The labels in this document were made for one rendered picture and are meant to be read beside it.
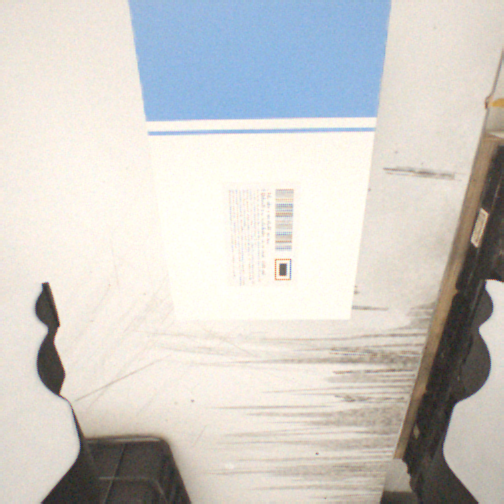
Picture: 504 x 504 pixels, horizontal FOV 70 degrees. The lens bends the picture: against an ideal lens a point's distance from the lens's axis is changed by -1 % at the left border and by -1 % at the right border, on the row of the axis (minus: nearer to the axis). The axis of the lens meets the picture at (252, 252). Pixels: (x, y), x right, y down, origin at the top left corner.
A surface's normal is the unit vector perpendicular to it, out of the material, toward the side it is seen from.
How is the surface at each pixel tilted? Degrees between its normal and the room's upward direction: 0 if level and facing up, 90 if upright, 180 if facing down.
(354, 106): 0
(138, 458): 89
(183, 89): 0
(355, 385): 0
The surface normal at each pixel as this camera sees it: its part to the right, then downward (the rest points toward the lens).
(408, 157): -0.03, 0.49
